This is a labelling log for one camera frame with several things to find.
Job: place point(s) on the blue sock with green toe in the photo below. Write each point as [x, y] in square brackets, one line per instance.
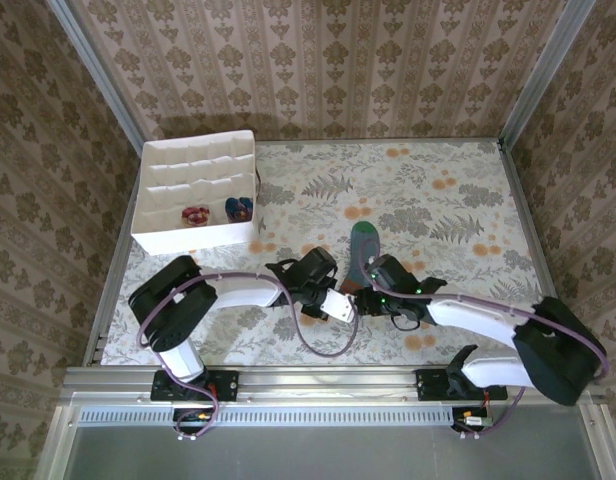
[363, 245]

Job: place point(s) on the purple sock with teal toe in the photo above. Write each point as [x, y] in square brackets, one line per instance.
[238, 209]

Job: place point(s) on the beige sock with maroon toe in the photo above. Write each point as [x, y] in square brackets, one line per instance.
[195, 216]

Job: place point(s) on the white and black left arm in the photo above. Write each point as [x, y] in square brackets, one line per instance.
[243, 295]

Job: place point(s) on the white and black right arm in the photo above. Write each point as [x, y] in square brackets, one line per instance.
[478, 320]

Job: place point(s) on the floral printed tablecloth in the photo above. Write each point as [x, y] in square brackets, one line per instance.
[438, 200]

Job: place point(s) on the white divided organizer box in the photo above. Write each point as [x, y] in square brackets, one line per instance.
[188, 170]

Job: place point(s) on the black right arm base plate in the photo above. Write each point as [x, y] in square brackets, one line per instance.
[430, 385]

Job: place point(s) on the aluminium front frame rail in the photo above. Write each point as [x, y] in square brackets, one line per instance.
[328, 385]

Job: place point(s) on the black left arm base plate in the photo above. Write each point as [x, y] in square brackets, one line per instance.
[228, 385]

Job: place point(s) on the aluminium table side rail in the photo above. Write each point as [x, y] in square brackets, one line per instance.
[533, 240]
[113, 250]

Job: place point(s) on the aluminium frame corner post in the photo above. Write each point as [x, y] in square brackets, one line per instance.
[98, 75]
[548, 75]

